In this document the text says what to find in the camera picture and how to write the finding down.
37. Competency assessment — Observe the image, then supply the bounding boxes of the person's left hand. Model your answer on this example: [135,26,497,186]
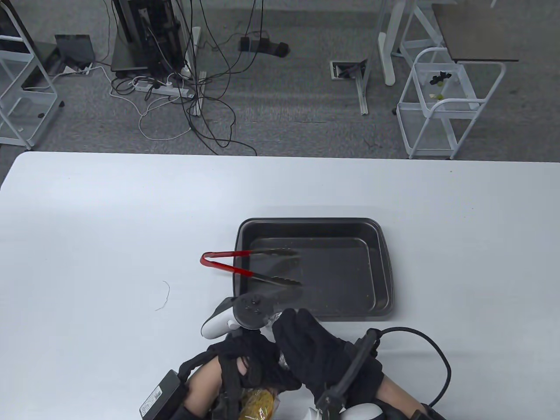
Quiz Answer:
[206,330,303,393]

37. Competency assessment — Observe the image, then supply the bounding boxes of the person's right hand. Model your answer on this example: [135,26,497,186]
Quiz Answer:
[272,308,385,408]

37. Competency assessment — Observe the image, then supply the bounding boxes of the clear plastic bakery bag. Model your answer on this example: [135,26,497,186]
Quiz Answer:
[238,306,307,420]

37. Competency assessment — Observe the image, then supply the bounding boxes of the yellow lacy cookie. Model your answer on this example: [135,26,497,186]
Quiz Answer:
[240,388,278,420]

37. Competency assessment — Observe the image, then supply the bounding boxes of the red-handled metal tongs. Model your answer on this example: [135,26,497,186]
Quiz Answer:
[200,248,303,288]

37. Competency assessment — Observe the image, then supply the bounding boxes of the person's right forearm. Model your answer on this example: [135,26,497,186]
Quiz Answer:
[374,378,427,420]

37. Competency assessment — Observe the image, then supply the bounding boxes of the person's left forearm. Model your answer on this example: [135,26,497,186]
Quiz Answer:
[184,357,224,414]

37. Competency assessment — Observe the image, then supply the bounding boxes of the black metal baking tray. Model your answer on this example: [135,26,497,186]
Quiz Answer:
[233,218,395,322]

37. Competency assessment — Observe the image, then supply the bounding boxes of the black wrist sensor box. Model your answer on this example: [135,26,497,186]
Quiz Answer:
[139,370,189,420]
[411,402,447,420]

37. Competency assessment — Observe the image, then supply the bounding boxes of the thin loose thread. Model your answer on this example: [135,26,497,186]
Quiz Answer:
[155,280,171,312]

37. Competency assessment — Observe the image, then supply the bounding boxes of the floor outlet box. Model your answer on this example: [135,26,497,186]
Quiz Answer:
[329,60,367,81]

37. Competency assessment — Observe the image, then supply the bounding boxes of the white power strip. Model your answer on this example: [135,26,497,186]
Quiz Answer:
[133,79,195,99]

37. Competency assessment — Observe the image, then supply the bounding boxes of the black power adapter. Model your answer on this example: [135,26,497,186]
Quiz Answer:
[238,36,291,57]

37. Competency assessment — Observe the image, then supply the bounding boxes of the black equipment stand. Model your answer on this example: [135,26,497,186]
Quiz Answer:
[111,0,189,79]

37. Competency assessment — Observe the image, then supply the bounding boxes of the brown desk board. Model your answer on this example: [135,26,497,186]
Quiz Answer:
[431,3,520,63]

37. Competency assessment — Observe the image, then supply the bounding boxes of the white metal rack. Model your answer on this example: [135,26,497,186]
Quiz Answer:
[0,0,65,151]

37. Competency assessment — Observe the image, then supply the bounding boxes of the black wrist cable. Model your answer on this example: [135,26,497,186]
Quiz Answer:
[376,327,452,410]

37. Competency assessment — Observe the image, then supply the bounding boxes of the tangle of floor cables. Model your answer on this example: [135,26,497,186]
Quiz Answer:
[103,0,265,156]

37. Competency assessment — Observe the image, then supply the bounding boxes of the white wire utility cart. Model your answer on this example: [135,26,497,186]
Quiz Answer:
[397,47,507,160]

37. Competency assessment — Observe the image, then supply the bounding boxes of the white metal floor rail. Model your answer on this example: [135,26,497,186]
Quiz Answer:
[191,26,207,117]

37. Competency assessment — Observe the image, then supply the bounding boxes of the white desk frame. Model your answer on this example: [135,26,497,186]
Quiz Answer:
[357,0,460,115]

